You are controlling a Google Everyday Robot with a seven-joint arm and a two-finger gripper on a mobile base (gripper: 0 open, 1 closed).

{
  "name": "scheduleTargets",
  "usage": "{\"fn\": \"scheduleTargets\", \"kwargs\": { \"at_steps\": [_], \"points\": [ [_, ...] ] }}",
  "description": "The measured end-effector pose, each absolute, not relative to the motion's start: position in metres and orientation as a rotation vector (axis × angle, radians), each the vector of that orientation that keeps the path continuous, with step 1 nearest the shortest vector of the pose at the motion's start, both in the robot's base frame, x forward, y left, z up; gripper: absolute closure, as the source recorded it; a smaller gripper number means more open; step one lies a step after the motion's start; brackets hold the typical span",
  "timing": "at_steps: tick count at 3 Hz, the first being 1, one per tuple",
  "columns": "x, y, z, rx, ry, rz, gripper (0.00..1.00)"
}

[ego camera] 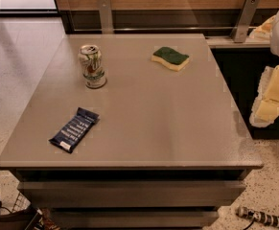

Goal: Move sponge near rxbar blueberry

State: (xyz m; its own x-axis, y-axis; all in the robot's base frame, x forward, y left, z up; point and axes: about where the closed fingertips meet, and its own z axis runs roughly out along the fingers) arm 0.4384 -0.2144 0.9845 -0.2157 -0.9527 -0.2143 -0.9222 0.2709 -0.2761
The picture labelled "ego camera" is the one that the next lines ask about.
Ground green and yellow sponge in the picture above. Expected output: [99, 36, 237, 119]
[151, 47, 190, 72]

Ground dark blue rxbar wrapper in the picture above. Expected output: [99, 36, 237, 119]
[49, 107, 99, 153]

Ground black and white power strip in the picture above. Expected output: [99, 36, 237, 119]
[236, 206, 279, 229]

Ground right metal bracket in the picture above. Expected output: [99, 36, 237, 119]
[231, 0, 260, 43]

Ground metal bracket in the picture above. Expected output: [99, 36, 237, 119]
[97, 0, 114, 34]
[231, 0, 260, 43]

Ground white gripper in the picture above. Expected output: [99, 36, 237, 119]
[249, 11, 279, 127]

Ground white and green soda can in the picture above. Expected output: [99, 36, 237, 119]
[78, 44, 106, 89]

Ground dark bag with wire basket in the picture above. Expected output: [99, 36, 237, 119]
[0, 185, 61, 230]

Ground grey drawer cabinet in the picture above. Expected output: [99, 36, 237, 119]
[0, 34, 263, 230]

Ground left metal bracket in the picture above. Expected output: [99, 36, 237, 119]
[97, 0, 114, 34]

